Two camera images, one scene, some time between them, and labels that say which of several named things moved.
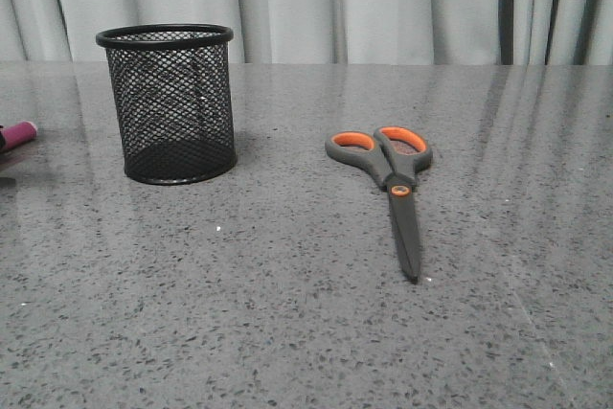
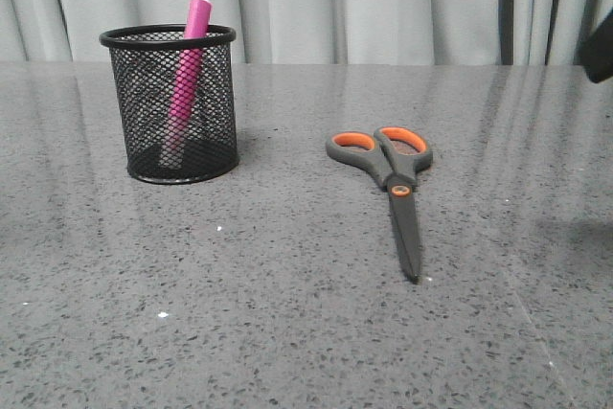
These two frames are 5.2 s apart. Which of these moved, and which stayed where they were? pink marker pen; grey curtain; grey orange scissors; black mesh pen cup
Moved: pink marker pen
Stayed: black mesh pen cup; grey orange scissors; grey curtain
